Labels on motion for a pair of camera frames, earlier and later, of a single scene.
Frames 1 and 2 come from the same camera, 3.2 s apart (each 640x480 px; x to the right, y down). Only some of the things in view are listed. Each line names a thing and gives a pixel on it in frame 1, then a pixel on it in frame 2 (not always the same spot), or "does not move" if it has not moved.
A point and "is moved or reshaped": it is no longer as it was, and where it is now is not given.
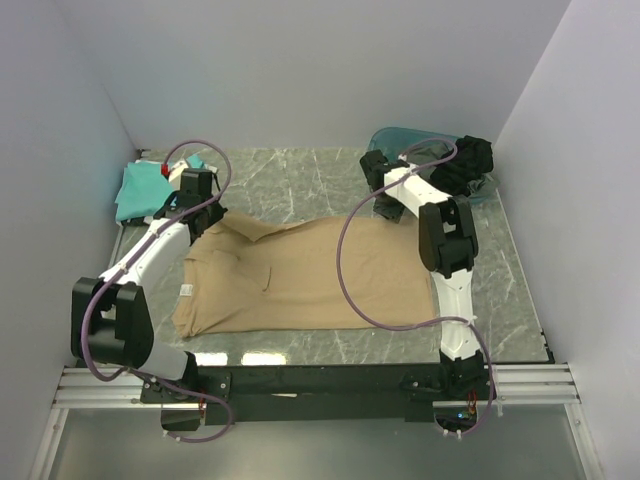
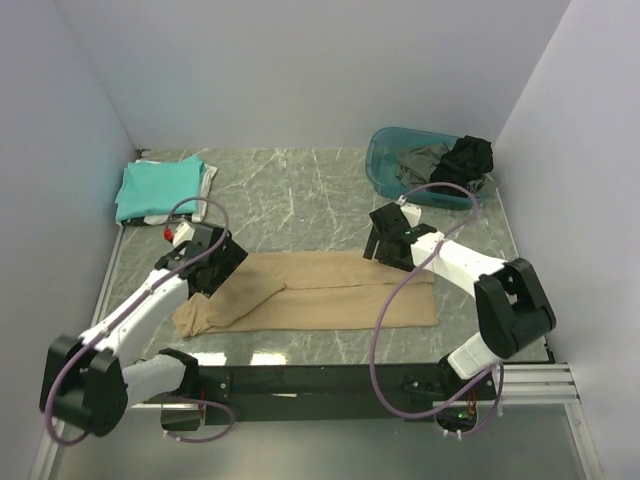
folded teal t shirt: (146, 187) does not move
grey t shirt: (425, 159) does not move
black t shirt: (474, 159) does not move
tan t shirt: (243, 273) is moved or reshaped
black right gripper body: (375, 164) -> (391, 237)
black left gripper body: (215, 211) -> (224, 264)
